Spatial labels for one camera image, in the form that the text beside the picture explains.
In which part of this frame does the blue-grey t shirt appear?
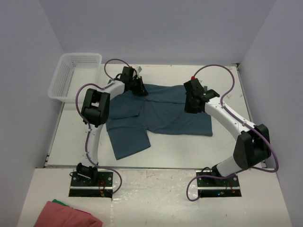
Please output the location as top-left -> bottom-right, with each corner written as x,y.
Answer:
106,84 -> 213,160

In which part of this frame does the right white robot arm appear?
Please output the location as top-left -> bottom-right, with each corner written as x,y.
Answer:
184,79 -> 271,177

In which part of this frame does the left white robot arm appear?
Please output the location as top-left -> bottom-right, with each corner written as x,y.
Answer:
75,66 -> 148,181

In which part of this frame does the white plastic basket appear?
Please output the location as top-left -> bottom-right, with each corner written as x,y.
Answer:
48,53 -> 102,103

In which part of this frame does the folded green t shirt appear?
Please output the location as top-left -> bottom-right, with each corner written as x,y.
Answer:
52,199 -> 69,207

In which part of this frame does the folded pink t shirt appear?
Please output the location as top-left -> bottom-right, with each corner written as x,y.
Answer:
34,201 -> 103,227

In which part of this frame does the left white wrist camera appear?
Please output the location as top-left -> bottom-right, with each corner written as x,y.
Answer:
135,66 -> 142,74

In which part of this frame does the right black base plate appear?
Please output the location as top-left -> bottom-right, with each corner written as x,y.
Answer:
196,170 -> 242,198

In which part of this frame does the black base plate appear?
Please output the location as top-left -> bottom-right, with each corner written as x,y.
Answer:
196,170 -> 242,198
68,171 -> 113,199

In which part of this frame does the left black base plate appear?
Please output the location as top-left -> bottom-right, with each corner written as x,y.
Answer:
68,171 -> 113,199

